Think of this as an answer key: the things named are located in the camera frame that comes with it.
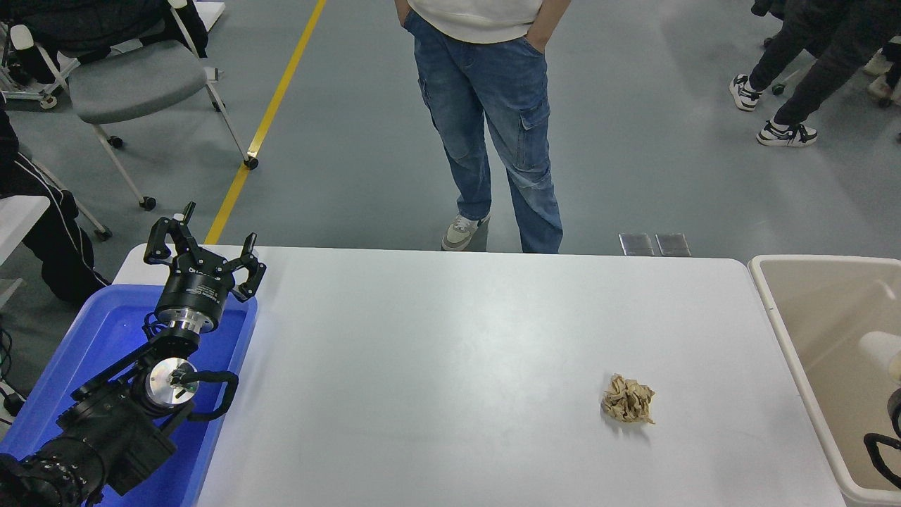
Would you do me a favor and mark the small white side table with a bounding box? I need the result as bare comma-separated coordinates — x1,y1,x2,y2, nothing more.
0,195,51,267

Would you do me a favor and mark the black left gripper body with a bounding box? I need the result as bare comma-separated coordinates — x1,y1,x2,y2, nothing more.
155,253,237,321

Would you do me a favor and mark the yellow floor tape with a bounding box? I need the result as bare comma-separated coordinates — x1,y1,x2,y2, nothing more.
203,0,328,246

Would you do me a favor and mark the white paper cup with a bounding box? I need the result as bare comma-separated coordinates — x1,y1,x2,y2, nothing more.
858,330,901,385

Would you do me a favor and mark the large pale bin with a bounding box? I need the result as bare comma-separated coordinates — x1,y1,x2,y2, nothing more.
748,255,901,507

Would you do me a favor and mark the blue plastic tray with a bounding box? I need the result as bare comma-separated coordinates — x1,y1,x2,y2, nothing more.
0,284,258,507

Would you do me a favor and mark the black floor cable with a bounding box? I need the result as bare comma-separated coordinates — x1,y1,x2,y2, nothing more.
0,330,26,418

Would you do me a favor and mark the grey wheeled chair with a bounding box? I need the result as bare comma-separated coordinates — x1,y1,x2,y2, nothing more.
28,159,113,242
8,0,259,212

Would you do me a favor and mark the white wheeled frame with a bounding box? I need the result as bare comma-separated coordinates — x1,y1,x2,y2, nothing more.
0,21,80,111

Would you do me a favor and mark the black jacket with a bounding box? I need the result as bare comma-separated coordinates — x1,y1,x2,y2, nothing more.
0,0,209,61

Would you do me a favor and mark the crumpled tan paper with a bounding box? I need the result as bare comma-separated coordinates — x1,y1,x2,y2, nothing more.
602,374,655,425

